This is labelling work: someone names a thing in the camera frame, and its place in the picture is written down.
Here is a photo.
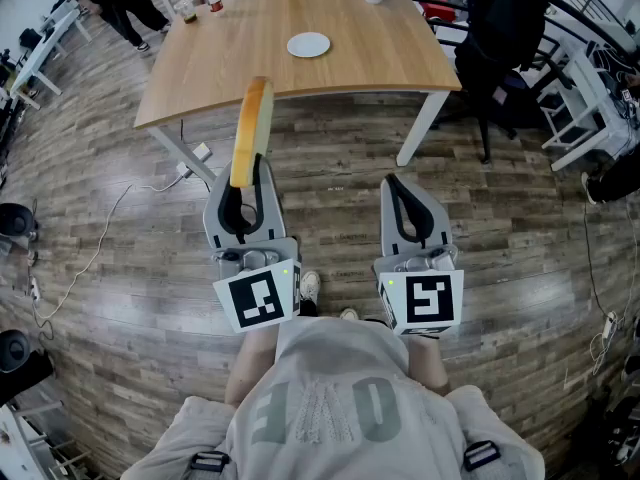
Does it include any red box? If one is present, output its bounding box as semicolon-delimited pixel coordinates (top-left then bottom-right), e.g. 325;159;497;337
418;0;455;20

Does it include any black round device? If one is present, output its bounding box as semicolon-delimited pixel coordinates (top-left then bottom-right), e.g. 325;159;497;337
0;329;54;405
0;202;41;242

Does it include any white metal rack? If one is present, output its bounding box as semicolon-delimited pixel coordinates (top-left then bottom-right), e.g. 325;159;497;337
0;399;97;480

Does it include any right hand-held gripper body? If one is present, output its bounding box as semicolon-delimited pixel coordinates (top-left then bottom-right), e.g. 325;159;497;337
372;244;465;337

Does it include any black strap buckle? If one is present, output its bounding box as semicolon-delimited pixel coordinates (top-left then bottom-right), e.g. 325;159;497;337
461;439;502;473
189;449;232;472

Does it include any person's left forearm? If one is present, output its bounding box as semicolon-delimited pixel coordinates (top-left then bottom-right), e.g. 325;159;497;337
224;323;279;410

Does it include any sliced bread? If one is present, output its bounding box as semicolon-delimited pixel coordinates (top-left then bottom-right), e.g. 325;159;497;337
229;75;276;189

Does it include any person's right forearm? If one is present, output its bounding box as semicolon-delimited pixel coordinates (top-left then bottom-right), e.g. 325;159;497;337
406;334;452;398

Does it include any white plate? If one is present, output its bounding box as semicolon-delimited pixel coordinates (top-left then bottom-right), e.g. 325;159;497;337
286;31;332;60

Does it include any wooden table with white legs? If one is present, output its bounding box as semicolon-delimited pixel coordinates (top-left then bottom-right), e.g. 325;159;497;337
133;0;463;184

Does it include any white floor cable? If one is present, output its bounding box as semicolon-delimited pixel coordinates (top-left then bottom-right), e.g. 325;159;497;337
30;170;189;322

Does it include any white side desk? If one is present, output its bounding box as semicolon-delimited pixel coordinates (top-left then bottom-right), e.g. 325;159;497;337
538;36;640;172

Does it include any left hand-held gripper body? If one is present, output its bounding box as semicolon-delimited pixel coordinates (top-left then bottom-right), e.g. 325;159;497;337
209;236;304;335

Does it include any clear plastic cup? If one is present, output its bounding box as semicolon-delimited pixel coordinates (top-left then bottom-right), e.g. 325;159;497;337
173;0;198;25

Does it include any person's light grey shirt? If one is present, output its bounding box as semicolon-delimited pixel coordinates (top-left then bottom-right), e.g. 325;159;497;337
119;315;547;480

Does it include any person's left shoe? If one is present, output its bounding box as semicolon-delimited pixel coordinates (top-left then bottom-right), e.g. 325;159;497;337
299;269;323;306

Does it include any dark jacket on chair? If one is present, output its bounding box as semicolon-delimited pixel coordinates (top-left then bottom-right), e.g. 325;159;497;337
452;0;576;165

